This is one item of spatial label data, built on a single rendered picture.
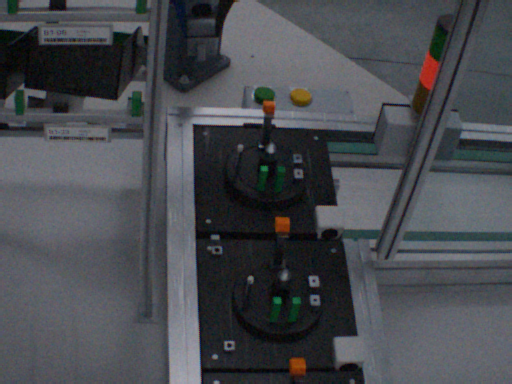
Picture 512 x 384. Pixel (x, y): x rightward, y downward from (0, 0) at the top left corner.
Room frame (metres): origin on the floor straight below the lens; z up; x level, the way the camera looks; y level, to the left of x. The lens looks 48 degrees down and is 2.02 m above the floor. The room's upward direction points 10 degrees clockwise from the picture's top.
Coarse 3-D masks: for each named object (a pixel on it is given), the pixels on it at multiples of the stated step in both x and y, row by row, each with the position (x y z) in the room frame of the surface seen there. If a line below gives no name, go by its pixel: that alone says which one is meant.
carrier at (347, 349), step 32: (224, 256) 0.80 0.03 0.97; (256, 256) 0.81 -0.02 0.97; (288, 256) 0.82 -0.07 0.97; (320, 256) 0.83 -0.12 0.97; (224, 288) 0.74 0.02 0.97; (256, 288) 0.73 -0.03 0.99; (288, 288) 0.72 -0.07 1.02; (320, 288) 0.75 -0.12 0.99; (224, 320) 0.68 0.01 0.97; (256, 320) 0.68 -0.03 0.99; (288, 320) 0.68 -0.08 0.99; (320, 320) 0.71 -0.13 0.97; (352, 320) 0.72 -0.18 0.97; (256, 352) 0.63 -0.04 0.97; (288, 352) 0.64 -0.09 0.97; (320, 352) 0.65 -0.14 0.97; (352, 352) 0.65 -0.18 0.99
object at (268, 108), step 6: (264, 102) 1.06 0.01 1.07; (270, 102) 1.06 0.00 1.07; (264, 108) 1.04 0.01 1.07; (270, 108) 1.05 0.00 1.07; (264, 114) 1.04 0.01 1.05; (270, 114) 1.04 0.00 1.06; (264, 120) 1.04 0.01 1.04; (270, 120) 1.04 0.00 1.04; (264, 126) 1.04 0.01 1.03; (270, 126) 1.04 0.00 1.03; (264, 132) 1.03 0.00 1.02; (270, 132) 1.03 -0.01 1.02; (264, 138) 1.03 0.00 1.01
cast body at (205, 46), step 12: (192, 12) 1.01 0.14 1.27; (204, 12) 1.00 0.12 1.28; (216, 12) 1.02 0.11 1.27; (192, 24) 0.98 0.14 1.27; (204, 24) 0.99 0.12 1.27; (192, 36) 0.98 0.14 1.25; (204, 36) 0.98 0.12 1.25; (192, 48) 0.97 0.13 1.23; (204, 48) 0.96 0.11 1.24; (216, 48) 0.98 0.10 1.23; (204, 60) 0.95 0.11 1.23
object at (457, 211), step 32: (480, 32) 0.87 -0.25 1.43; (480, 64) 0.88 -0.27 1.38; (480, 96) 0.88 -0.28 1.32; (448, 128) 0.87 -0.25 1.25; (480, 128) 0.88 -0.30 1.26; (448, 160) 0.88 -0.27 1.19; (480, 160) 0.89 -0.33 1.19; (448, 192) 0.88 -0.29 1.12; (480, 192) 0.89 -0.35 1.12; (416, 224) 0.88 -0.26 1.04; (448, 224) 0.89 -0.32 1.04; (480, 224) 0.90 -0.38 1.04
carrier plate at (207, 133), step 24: (216, 144) 1.04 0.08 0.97; (288, 144) 1.07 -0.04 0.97; (312, 144) 1.08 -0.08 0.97; (216, 168) 0.98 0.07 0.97; (312, 168) 1.02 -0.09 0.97; (216, 192) 0.93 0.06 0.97; (312, 192) 0.97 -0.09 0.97; (216, 216) 0.88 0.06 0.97; (240, 216) 0.88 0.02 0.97; (264, 216) 0.89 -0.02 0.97; (288, 216) 0.90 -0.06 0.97; (312, 216) 0.91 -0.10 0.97; (288, 240) 0.87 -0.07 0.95; (312, 240) 0.88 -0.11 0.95; (336, 240) 0.89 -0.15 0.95
